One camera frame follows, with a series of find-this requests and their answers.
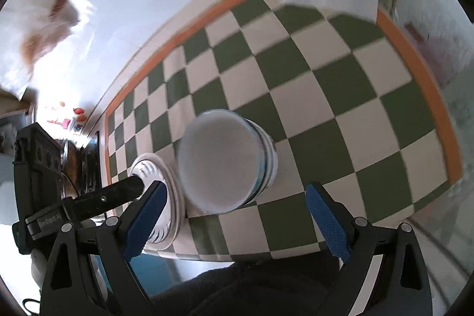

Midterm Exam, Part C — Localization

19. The white bowl pink blue pattern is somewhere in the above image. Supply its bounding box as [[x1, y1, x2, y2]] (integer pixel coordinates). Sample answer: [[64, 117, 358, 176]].
[[177, 109, 279, 214]]

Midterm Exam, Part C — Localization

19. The white plate striped rim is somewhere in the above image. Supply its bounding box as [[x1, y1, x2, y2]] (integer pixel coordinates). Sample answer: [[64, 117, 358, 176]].
[[128, 153, 185, 251]]

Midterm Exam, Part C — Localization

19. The black wok on stove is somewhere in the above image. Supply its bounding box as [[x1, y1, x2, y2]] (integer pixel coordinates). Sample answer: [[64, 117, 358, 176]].
[[57, 131, 102, 198]]

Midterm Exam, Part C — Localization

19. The green white checkered mat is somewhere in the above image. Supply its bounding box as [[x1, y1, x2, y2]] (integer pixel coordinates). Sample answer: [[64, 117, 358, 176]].
[[105, 0, 462, 262]]

